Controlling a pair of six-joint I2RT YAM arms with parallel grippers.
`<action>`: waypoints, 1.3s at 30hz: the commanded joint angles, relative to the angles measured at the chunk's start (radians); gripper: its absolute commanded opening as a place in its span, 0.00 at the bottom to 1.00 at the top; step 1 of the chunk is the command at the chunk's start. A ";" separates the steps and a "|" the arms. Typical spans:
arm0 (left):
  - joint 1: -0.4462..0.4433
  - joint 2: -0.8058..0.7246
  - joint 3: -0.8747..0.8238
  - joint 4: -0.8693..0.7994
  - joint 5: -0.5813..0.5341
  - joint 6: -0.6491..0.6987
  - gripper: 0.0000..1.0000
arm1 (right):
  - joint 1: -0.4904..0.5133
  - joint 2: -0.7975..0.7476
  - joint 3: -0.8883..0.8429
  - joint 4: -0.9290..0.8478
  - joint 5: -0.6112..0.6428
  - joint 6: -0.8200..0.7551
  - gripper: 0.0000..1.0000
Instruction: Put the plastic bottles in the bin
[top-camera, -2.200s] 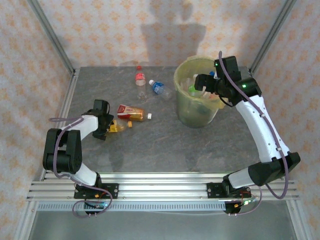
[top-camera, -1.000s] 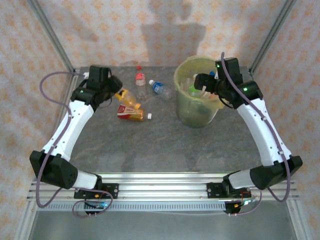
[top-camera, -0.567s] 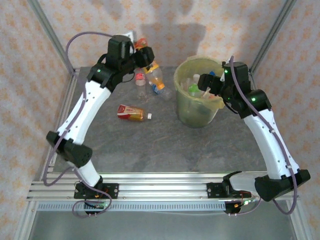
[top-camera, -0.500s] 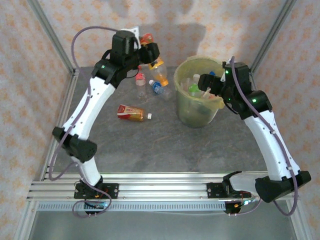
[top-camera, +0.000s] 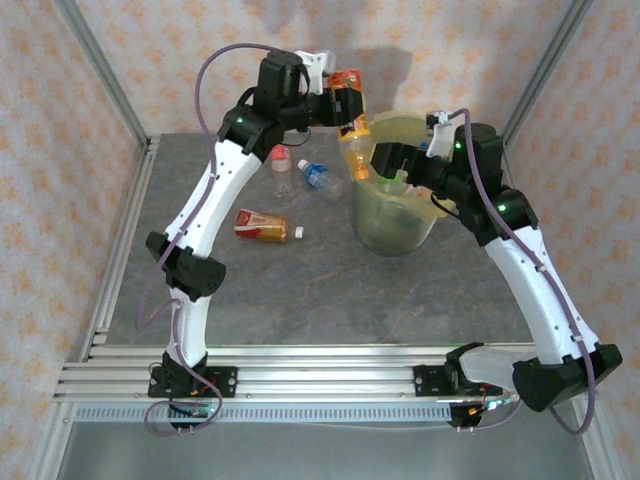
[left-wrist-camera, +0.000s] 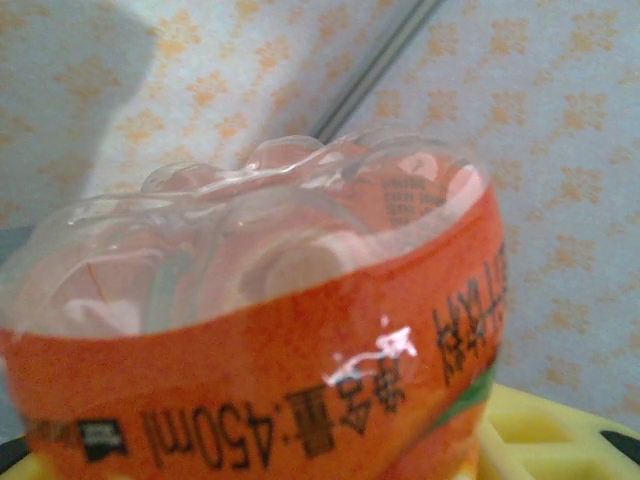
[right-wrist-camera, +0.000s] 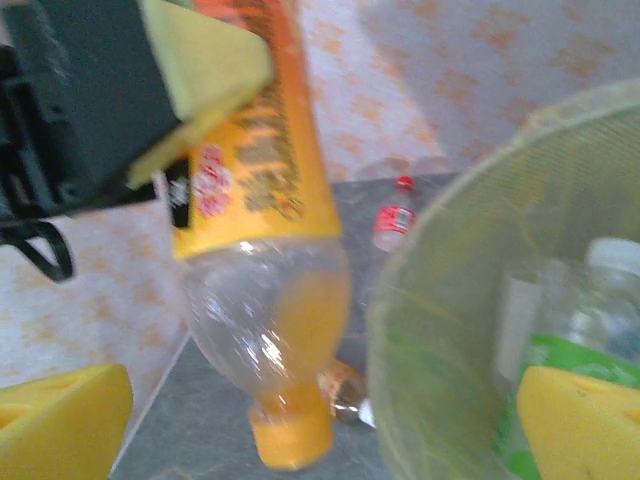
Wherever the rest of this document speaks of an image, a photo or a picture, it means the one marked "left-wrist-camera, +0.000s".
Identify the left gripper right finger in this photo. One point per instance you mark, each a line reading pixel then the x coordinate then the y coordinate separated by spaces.
pixel 540 440

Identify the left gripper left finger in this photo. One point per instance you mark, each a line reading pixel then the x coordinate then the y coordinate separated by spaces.
pixel 12 465

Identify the orange juice bottle yellow cap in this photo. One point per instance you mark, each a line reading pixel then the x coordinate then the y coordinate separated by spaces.
pixel 250 375

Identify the aluminium frame post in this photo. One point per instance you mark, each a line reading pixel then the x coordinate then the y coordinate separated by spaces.
pixel 380 65

